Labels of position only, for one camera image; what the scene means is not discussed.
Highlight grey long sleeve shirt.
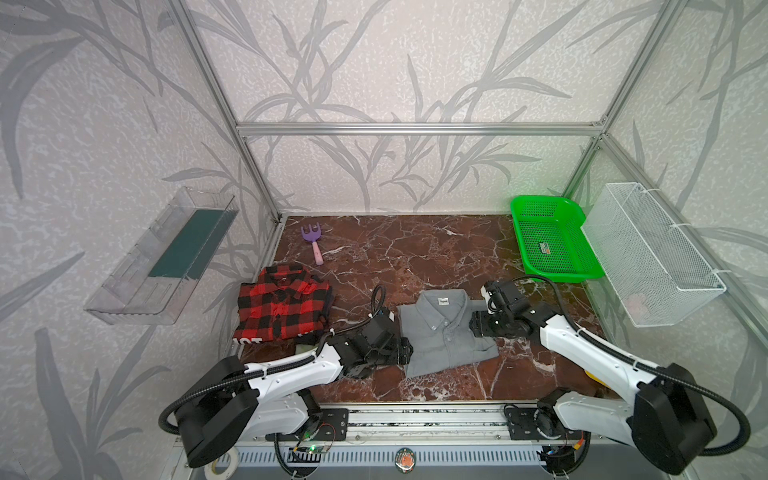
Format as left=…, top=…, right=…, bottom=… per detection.
left=398, top=289, right=499, bottom=378

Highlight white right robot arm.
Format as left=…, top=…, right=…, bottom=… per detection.
left=470, top=277, right=752, bottom=475

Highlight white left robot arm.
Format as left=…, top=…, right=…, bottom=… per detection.
left=158, top=285, right=413, bottom=468

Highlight green plastic basket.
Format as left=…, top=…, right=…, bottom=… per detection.
left=510, top=195, right=605, bottom=284

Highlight red black plaid shirt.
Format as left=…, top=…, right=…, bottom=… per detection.
left=233, top=264, right=334, bottom=345

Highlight yellow toy shovel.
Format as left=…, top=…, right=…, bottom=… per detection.
left=584, top=370, right=607, bottom=386

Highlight round red emblem button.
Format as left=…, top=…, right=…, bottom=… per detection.
left=394, top=447, right=417, bottom=474

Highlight purple pink toy rake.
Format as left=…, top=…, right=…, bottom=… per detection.
left=301, top=223, right=324, bottom=266

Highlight white tape roll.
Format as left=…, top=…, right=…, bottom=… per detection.
left=203, top=447, right=240, bottom=480

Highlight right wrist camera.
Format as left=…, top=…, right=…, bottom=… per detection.
left=481, top=286, right=496, bottom=314

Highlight aluminium frame rails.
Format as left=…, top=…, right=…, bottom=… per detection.
left=181, top=1, right=767, bottom=479

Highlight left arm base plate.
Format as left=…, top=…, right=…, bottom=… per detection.
left=298, top=408, right=349, bottom=442

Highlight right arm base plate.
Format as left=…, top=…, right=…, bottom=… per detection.
left=502, top=403, right=583, bottom=444

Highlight white wire mesh basket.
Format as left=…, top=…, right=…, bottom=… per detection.
left=582, top=182, right=727, bottom=328

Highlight clear plastic wall shelf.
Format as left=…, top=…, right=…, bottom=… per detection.
left=84, top=187, right=239, bottom=325

